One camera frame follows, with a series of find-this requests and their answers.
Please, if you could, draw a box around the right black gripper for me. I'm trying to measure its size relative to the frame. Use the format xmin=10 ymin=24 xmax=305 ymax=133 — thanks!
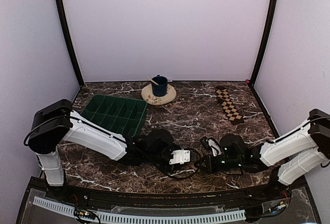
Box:
xmin=194 ymin=154 xmax=243 ymax=173

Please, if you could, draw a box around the brown black checkered sock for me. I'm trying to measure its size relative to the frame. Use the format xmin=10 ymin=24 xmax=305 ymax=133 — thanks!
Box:
xmin=216 ymin=86 xmax=244 ymax=125

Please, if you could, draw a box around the plain brown sock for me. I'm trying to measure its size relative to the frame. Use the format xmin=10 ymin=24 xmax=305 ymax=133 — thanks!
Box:
xmin=188 ymin=149 xmax=202 ymax=170

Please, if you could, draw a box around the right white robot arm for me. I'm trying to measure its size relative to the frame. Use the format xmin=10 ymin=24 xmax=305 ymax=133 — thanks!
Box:
xmin=195 ymin=109 xmax=329 ymax=200

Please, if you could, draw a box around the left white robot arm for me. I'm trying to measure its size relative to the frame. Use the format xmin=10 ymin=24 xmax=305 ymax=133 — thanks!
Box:
xmin=23 ymin=99 xmax=187 ymax=201

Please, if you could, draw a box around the green divided plastic tray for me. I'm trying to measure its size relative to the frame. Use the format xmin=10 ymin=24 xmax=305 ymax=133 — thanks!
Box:
xmin=81 ymin=95 xmax=147 ymax=137

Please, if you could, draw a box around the beige floral round mat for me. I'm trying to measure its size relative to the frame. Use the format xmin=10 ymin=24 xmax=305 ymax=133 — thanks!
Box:
xmin=141 ymin=83 xmax=177 ymax=105

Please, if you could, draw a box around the dark blue mug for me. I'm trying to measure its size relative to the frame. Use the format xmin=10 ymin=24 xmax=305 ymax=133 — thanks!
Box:
xmin=152 ymin=75 xmax=168 ymax=97

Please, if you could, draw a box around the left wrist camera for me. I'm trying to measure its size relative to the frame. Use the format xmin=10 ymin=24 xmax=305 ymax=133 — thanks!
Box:
xmin=169 ymin=149 xmax=190 ymax=165

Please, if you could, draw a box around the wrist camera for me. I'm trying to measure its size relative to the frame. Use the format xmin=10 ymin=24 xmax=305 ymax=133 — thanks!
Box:
xmin=200 ymin=137 xmax=222 ymax=157
xmin=169 ymin=149 xmax=190 ymax=165

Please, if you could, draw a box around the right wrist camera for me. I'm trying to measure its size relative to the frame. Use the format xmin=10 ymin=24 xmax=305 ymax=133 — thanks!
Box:
xmin=200 ymin=137 xmax=222 ymax=157

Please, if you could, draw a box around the left camera black cable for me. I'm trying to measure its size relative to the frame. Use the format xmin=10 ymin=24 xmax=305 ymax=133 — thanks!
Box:
xmin=157 ymin=156 xmax=204 ymax=181

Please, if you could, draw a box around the black front rail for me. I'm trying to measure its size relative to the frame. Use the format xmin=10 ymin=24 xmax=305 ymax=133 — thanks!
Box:
xmin=59 ymin=185 xmax=276 ymax=209

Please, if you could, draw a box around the white slotted cable duct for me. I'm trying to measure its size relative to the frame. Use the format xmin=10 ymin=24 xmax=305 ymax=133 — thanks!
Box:
xmin=32 ymin=196 xmax=246 ymax=223

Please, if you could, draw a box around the left black frame post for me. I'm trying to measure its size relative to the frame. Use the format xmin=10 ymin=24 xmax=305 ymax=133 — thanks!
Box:
xmin=55 ymin=0 xmax=85 ymax=87

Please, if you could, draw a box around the black frame post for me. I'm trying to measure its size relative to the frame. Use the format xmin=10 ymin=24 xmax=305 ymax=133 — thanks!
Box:
xmin=55 ymin=0 xmax=85 ymax=87
xmin=249 ymin=0 xmax=277 ymax=88

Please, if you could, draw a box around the right black frame post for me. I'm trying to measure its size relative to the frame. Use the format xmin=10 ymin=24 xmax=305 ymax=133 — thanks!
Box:
xmin=249 ymin=0 xmax=277 ymax=88

